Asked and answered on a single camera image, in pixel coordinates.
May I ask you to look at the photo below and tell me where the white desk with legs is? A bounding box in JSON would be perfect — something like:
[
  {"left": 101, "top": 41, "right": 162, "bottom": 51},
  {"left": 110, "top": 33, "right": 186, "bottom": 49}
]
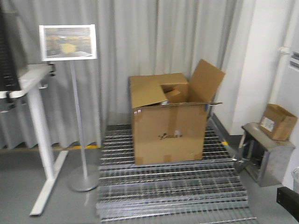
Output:
[{"left": 0, "top": 63, "right": 68, "bottom": 217}]

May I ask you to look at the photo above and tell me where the framed sign on stand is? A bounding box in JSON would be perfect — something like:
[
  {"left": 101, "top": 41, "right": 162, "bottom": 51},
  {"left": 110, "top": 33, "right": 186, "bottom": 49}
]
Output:
[{"left": 39, "top": 24, "right": 98, "bottom": 192}]

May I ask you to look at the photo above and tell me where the large cardboard box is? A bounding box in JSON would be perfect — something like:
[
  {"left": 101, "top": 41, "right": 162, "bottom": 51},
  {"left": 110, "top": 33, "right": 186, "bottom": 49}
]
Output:
[{"left": 129, "top": 60, "right": 225, "bottom": 165}]

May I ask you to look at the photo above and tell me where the clear glass beaker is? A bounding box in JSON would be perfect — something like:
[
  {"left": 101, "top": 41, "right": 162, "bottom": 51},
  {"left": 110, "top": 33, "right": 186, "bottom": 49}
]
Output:
[{"left": 292, "top": 167, "right": 299, "bottom": 193}]

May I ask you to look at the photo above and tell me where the steel floor grating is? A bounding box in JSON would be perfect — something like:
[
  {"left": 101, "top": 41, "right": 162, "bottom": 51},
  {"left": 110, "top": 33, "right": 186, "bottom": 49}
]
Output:
[{"left": 96, "top": 124, "right": 257, "bottom": 224}]

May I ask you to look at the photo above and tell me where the small cardboard box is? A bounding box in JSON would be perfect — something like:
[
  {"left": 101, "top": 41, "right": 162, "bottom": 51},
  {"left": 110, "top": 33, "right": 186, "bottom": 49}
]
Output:
[{"left": 259, "top": 104, "right": 298, "bottom": 141}]

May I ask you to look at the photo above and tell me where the open steel box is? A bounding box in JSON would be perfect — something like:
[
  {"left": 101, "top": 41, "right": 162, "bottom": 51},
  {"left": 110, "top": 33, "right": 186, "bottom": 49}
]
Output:
[{"left": 233, "top": 122, "right": 295, "bottom": 187}]

